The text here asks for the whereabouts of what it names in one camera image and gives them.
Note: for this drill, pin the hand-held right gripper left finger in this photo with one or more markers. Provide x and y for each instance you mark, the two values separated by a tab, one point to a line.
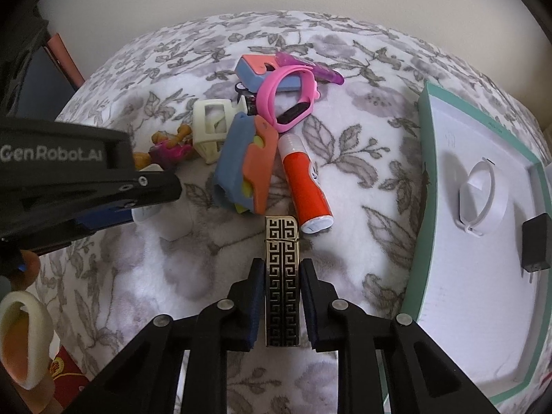
256	306

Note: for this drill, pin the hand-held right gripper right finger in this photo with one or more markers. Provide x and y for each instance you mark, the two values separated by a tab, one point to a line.
308	306

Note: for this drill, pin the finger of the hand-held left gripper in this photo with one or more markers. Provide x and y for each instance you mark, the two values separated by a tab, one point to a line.
146	187

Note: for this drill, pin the gold black patterned lighter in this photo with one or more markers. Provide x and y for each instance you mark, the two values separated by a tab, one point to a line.
282	276

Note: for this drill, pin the white charger plug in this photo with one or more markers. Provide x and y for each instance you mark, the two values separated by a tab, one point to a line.
172	224

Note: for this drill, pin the cream hair claw clip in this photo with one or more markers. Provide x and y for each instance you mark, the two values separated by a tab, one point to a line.
202	116

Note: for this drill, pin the red glue bottle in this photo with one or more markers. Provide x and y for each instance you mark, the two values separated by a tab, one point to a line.
304	185

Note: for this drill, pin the pink smart watch band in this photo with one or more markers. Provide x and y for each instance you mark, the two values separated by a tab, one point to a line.
264	95

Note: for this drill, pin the teal white cardboard box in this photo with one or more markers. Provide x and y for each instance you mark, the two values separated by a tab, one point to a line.
453	267

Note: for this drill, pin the person's left hand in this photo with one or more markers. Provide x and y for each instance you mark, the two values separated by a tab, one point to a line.
30	269

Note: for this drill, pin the small pink doll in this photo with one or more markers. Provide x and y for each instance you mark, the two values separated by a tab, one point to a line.
166	151

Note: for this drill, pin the dark cabinet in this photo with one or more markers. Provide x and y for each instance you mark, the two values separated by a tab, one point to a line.
39	77

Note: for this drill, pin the floral blanket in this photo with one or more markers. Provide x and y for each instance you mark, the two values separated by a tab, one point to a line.
366	159

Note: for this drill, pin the red packet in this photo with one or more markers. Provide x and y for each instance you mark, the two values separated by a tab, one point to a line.
64	371

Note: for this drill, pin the white wrist band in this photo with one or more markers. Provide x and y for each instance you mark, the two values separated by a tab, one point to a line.
472	200

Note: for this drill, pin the purple lighter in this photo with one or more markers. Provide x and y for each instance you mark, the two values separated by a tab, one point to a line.
330	75

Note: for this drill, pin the black power adapter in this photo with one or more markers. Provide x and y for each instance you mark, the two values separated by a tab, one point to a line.
537	246

